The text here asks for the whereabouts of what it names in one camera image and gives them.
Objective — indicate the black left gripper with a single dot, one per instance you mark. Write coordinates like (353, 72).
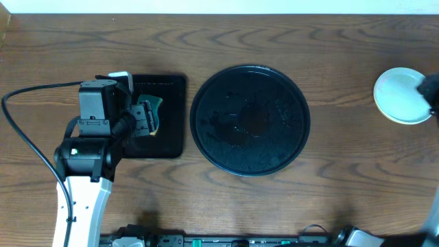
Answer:
(140, 119)

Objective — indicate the green yellow sponge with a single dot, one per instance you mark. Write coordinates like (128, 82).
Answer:
(152, 104)

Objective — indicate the light green plate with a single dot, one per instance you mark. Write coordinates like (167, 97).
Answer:
(397, 98)

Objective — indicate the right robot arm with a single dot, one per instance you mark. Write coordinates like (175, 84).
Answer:
(431, 223)

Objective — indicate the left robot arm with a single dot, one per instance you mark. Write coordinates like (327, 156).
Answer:
(92, 146)

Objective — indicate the black rectangular sponge tray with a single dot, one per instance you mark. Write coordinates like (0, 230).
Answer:
(169, 139)

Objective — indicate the round black tray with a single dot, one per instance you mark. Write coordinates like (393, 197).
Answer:
(250, 120)

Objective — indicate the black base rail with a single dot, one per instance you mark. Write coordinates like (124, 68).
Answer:
(134, 235)

